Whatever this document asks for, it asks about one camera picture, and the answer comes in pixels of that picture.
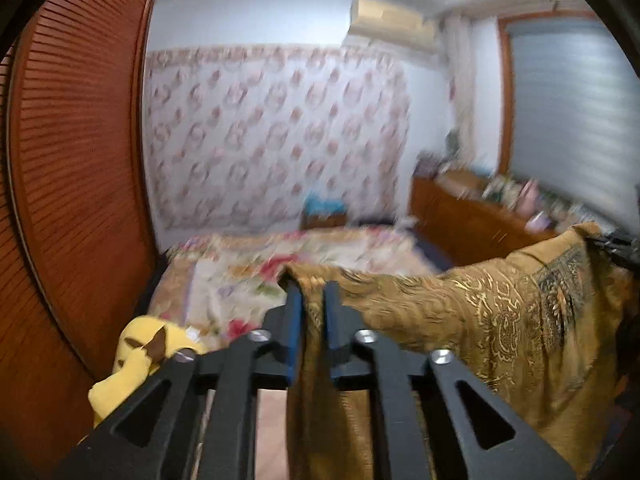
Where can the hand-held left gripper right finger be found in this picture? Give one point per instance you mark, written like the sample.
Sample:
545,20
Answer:
334,320

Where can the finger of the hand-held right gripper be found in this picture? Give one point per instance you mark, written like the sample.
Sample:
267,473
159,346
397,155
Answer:
617,245

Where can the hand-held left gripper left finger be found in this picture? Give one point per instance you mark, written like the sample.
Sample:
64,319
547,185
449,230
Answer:
296,320

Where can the brown patterned garment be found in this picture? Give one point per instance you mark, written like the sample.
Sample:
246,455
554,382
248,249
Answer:
500,320

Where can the floral blanket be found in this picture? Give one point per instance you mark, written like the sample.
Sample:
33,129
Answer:
240,280

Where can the small purple box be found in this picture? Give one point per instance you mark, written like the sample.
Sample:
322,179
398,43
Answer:
539,222

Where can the blue item on stool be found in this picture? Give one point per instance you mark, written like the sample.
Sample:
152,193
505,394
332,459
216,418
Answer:
325,221

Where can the pink thermos bottle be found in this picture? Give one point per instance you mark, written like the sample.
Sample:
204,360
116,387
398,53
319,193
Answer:
530,197

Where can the cluster of small bottles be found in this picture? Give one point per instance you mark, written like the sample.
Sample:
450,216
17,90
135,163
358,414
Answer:
502,190

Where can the grey window blind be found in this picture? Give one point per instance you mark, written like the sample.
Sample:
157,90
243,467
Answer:
565,110

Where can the wooden sideboard cabinet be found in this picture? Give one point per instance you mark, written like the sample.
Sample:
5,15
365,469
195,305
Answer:
460,220

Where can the yellow plush toy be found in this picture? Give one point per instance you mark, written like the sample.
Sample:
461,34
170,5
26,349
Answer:
130,360

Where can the cardboard box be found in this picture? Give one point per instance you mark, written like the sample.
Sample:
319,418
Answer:
457,181

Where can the circle print curtain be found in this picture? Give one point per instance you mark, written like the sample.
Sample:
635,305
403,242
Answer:
275,135

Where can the beige side curtain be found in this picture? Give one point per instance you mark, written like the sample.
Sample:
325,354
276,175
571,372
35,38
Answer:
460,90

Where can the wooden louvered wardrobe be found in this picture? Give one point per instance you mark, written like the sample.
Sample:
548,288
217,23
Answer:
75,160

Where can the beige air conditioner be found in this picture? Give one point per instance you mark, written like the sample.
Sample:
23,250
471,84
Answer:
390,22

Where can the wooden window frame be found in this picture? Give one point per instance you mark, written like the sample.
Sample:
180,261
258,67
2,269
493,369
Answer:
504,110

